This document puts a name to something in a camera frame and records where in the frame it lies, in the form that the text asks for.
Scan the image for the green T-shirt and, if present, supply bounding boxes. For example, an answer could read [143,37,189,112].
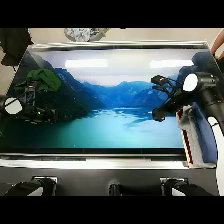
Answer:
[25,67,63,93]

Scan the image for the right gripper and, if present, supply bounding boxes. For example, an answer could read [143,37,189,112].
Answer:
[151,99,180,123]

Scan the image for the grey patterned garment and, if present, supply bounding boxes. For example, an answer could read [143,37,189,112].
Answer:
[63,27,110,43]

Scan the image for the person's forearm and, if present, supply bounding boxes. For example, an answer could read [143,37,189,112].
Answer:
[210,28,224,56]

